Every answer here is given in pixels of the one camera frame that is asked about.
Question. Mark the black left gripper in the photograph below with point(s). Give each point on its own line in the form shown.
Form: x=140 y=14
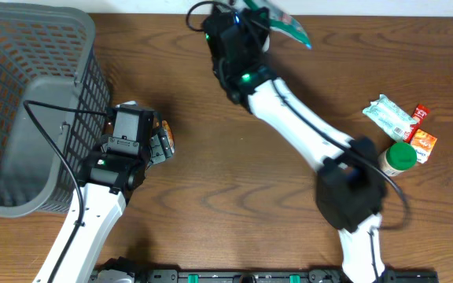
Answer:
x=159 y=147

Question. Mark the orange small box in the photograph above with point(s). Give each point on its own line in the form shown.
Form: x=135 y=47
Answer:
x=168 y=137
x=423 y=144

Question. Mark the white teal wipes packet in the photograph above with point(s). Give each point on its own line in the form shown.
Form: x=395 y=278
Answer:
x=394 y=121

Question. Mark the green lid spice jar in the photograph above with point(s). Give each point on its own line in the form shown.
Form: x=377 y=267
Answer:
x=397 y=159

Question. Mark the red white sachet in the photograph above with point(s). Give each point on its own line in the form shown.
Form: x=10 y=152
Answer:
x=419 y=114

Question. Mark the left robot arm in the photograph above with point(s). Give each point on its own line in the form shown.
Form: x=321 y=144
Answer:
x=82 y=236

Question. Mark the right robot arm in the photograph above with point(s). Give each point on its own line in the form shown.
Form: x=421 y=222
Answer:
x=349 y=189

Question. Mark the grey plastic shopping basket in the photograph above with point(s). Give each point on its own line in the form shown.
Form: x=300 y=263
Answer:
x=52 y=98

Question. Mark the black mounting rail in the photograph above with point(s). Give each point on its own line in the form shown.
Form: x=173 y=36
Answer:
x=124 y=270

